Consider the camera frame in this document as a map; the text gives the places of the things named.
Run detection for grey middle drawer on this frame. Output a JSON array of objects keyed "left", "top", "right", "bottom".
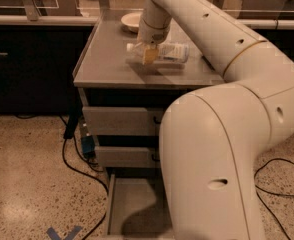
[{"left": 95, "top": 146, "right": 160, "bottom": 168}]

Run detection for clear plastic water bottle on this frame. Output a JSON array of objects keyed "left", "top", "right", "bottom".
[{"left": 126, "top": 42, "right": 189, "bottom": 63}]

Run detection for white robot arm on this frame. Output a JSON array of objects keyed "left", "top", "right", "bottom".
[{"left": 139, "top": 0, "right": 294, "bottom": 240}]

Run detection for black floor cable left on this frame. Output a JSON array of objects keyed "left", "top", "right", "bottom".
[{"left": 15, "top": 114, "right": 110, "bottom": 240}]

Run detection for black floor cable right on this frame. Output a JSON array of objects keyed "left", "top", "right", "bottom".
[{"left": 253, "top": 157, "right": 294, "bottom": 240}]

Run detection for grey top drawer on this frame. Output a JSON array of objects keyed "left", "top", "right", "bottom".
[{"left": 83, "top": 107, "right": 164, "bottom": 136}]

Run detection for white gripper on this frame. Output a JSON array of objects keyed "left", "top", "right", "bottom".
[{"left": 137, "top": 19, "right": 170, "bottom": 65}]

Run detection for blue tape floor mark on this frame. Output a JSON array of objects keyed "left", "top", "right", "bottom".
[{"left": 46, "top": 226, "right": 82, "bottom": 240}]

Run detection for black floor cable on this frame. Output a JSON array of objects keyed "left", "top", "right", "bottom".
[
  {"left": 15, "top": 114, "right": 110, "bottom": 240},
  {"left": 253, "top": 157, "right": 294, "bottom": 240}
]

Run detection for white horizontal rail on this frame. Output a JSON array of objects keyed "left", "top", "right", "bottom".
[{"left": 0, "top": 15, "right": 294, "bottom": 30}]

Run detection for blue power adapter box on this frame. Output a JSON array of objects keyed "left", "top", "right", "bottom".
[{"left": 79, "top": 123, "right": 95, "bottom": 159}]

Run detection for grey drawer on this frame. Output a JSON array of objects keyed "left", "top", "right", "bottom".
[
  {"left": 83, "top": 107, "right": 164, "bottom": 136},
  {"left": 103, "top": 174, "right": 174, "bottom": 240},
  {"left": 95, "top": 146, "right": 160, "bottom": 168}
]

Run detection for grey drawer cabinet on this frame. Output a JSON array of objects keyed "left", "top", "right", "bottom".
[{"left": 72, "top": 7, "right": 267, "bottom": 240}]

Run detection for beige ceramic bowl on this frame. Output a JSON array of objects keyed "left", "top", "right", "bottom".
[{"left": 121, "top": 12, "right": 141, "bottom": 33}]

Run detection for grey bottom drawer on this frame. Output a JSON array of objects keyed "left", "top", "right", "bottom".
[{"left": 103, "top": 174, "right": 174, "bottom": 240}]

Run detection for dark background counter cabinet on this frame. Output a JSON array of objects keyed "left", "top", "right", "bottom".
[{"left": 0, "top": 25, "right": 92, "bottom": 114}]

